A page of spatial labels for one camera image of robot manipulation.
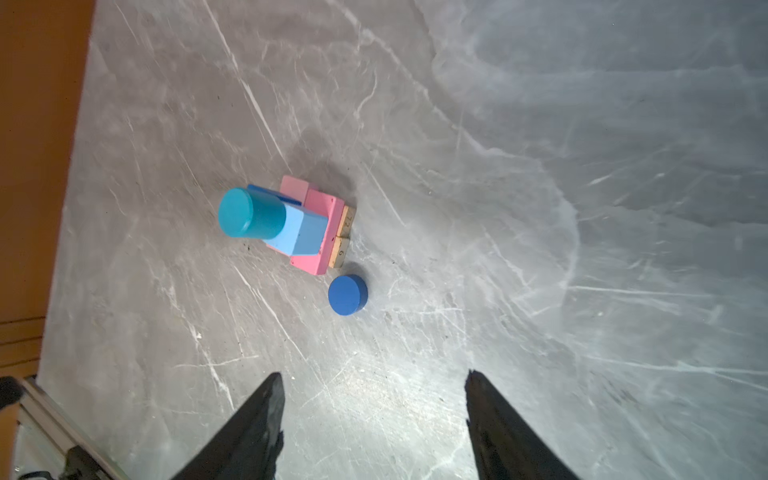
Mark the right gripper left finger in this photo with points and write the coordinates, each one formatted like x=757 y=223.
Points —
x=248 y=445

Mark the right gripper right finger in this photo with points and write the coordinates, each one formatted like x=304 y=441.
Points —
x=504 y=445

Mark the dark blue cylinder block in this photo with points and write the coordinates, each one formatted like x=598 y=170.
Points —
x=347 y=294

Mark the light blue cube block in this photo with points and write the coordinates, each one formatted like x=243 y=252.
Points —
x=302 y=234

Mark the teal cylinder block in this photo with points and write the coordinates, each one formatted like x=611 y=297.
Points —
x=246 y=213

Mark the plain wood plank block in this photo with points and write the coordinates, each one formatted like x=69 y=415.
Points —
x=346 y=221

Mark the dark blue cube block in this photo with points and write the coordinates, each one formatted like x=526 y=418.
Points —
x=284 y=198

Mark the dark pink rectangular block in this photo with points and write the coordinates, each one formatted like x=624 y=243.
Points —
x=331 y=207

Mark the light pink rectangular block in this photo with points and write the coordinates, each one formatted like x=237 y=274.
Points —
x=295 y=188

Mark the aluminium front rail frame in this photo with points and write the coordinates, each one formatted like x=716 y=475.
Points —
x=81 y=460

